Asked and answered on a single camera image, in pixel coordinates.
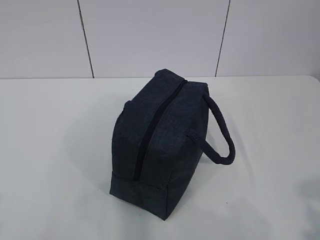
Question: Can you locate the dark navy fabric lunch bag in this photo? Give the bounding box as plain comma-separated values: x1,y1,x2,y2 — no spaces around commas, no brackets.
110,69,236,209

